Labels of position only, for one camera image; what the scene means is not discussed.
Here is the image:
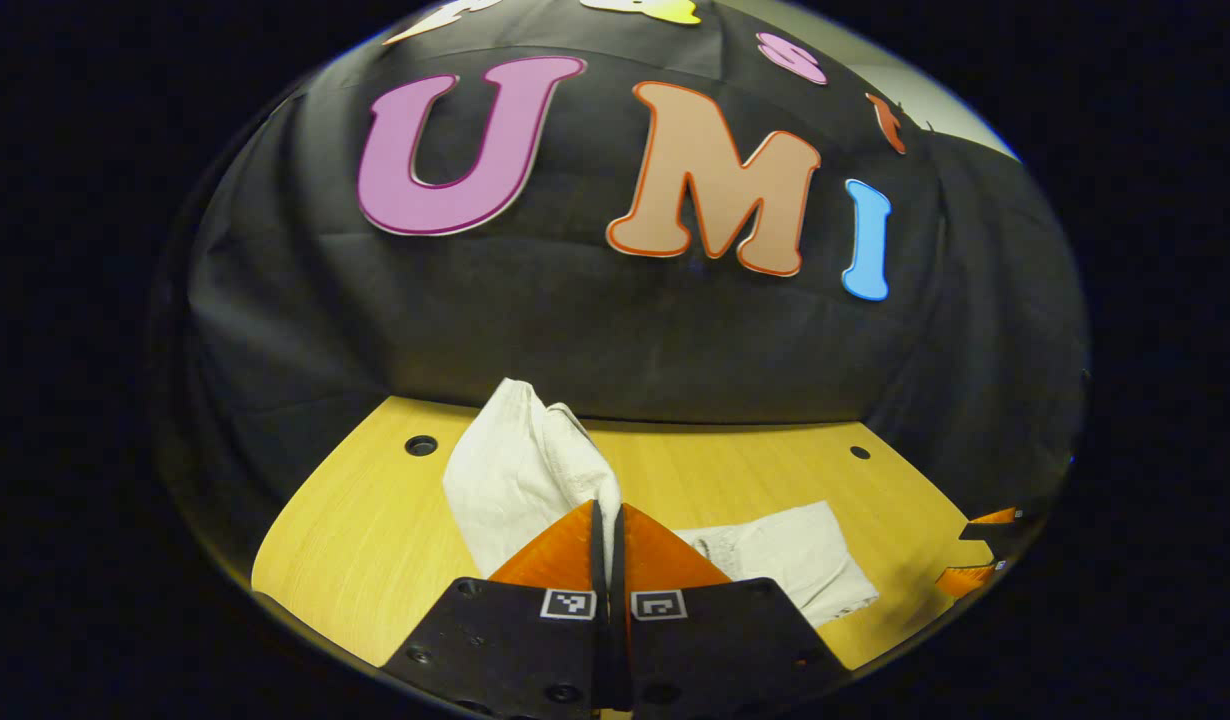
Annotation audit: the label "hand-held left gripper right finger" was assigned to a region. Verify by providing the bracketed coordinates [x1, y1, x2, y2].
[612, 503, 851, 720]

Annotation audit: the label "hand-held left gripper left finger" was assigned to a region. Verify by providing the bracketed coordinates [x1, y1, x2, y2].
[380, 500, 613, 720]

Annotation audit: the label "white jeans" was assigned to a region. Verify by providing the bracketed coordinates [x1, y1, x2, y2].
[442, 378, 881, 629]

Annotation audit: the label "black backdrop cloth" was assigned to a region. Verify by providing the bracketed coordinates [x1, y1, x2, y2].
[150, 0, 1091, 591]

